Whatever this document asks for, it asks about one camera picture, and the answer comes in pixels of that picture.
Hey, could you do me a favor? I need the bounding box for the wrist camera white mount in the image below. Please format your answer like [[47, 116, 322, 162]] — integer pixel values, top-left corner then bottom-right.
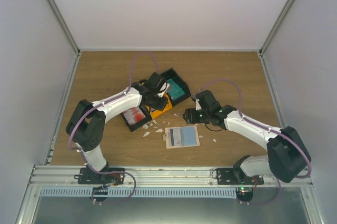
[[157, 82, 170, 97], [192, 96, 201, 111]]

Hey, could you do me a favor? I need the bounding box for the aluminium corner post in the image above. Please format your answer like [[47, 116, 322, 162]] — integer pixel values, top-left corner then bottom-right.
[[46, 0, 81, 57], [258, 0, 296, 57]]

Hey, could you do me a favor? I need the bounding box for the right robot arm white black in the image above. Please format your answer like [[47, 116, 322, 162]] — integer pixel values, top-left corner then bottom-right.
[[183, 90, 311, 184]]

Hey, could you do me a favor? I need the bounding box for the red white cards stack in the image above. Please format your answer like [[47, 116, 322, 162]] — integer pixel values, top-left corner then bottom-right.
[[123, 107, 146, 125]]

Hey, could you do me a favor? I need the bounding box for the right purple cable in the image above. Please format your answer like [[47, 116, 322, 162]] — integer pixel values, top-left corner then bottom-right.
[[196, 78, 313, 178]]

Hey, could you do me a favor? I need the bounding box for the right aluminium corner post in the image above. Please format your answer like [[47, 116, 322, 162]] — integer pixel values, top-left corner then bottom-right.
[[258, 0, 296, 57]]

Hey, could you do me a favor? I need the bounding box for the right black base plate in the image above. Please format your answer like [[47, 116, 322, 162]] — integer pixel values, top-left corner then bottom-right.
[[215, 168, 264, 186]]

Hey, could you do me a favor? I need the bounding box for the left aluminium corner post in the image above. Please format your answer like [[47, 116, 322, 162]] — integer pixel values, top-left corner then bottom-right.
[[46, 0, 81, 57]]

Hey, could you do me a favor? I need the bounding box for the grey slotted cable duct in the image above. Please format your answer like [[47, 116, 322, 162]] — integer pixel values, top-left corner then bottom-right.
[[40, 187, 236, 199]]

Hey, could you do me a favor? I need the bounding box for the purple cable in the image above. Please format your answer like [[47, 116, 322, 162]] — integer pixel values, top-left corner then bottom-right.
[[196, 78, 313, 178], [67, 52, 160, 174]]

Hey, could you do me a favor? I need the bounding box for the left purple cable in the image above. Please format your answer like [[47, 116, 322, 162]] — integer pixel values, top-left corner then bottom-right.
[[67, 52, 160, 174]]

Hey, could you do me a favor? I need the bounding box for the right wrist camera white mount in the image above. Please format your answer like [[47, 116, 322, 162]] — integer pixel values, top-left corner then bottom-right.
[[192, 96, 201, 111]]

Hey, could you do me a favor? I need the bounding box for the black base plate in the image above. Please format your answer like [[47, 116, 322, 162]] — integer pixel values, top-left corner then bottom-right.
[[215, 168, 264, 186], [74, 167, 125, 186]]

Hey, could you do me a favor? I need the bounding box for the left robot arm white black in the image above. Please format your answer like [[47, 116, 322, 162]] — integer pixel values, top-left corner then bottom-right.
[[66, 73, 170, 184]]

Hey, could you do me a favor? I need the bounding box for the aluminium rail frame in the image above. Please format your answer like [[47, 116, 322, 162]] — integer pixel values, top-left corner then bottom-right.
[[28, 164, 316, 189]]

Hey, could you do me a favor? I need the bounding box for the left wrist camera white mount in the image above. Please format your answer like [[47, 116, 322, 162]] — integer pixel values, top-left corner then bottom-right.
[[157, 82, 170, 97]]

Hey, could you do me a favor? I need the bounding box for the teal cards stack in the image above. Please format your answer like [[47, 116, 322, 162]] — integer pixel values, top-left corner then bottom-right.
[[167, 79, 187, 100]]

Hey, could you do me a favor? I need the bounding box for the black bin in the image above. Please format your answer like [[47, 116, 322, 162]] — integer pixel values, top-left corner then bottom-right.
[[121, 105, 152, 132], [161, 68, 191, 106]]

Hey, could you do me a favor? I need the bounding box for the orange bin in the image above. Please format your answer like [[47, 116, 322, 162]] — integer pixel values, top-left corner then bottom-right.
[[141, 91, 174, 120]]

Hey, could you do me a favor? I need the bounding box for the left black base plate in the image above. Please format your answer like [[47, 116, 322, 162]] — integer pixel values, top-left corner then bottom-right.
[[74, 167, 125, 186]]

